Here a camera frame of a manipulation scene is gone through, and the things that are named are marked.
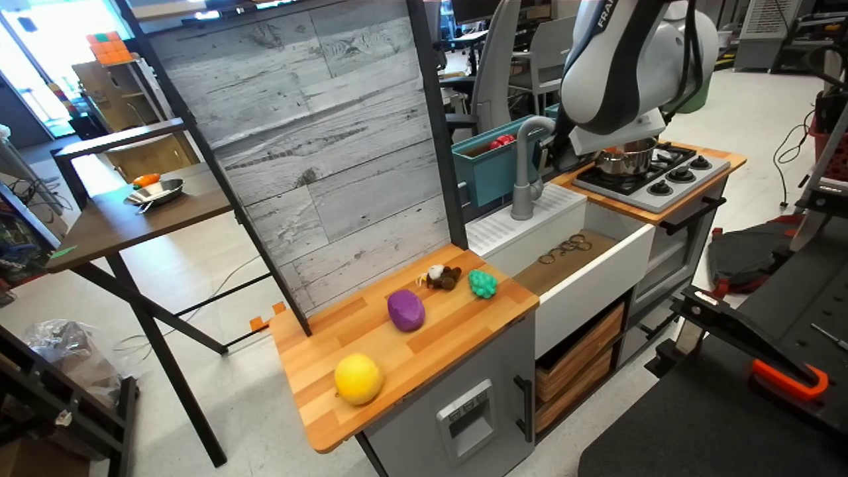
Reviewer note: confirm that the white toy sink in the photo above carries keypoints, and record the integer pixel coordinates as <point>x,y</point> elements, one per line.
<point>576,254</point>

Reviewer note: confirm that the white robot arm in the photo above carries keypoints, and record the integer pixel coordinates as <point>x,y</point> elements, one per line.
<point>630,66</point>

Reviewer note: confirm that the dark brown side table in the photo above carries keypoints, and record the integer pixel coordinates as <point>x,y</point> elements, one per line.
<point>93,249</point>

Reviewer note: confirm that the brown white toy mushroom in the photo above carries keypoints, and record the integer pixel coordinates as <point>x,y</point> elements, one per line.
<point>440,276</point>

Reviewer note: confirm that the silver toy pot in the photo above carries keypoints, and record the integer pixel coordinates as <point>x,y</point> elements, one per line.
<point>624,160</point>

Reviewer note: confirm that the orange black clamp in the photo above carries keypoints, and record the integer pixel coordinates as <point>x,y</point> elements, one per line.
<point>768,362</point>

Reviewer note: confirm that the purple toy eggplant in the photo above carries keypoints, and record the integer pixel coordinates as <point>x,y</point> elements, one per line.
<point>405,310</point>

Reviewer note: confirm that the wooden toy countertop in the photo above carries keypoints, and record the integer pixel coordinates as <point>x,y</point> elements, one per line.
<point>454,326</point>

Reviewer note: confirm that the grey toy cabinet door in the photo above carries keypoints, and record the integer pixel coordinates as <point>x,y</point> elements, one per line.
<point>477,420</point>

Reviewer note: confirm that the teal bin near faucet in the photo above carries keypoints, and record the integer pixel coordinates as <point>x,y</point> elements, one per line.
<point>486,163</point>

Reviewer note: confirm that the wooden toy drawers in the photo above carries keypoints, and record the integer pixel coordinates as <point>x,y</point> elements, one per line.
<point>568,372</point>

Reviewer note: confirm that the grey toy faucet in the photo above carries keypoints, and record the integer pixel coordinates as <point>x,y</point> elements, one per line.
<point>524,191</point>

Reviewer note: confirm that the grey wood backdrop panel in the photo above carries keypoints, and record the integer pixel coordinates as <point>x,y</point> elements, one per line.
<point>319,121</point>

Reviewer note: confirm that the grey office chair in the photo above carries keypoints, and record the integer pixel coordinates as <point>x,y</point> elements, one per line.
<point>544,60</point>

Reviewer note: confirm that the green toy vegetable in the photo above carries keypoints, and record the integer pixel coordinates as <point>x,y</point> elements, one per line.
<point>483,285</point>

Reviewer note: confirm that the yellow toy lemon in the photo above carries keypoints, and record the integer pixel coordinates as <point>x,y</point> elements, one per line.
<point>358,379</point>

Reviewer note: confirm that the toy stove top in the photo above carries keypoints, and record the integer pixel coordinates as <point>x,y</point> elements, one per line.
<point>668,175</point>

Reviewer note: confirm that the objects on side table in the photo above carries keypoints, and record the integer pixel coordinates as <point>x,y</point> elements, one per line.
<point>155,188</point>

